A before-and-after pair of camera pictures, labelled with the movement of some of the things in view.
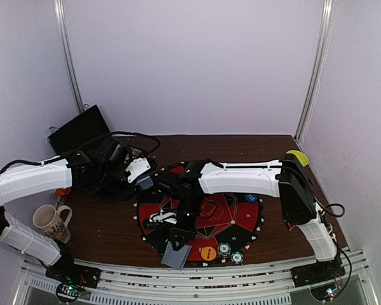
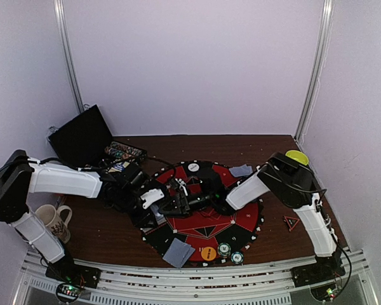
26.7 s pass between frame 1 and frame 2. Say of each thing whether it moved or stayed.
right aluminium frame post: stayed
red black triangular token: stayed
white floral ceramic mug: stayed
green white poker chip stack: stayed
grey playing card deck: moved
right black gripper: moved
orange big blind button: stayed
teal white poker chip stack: stayed
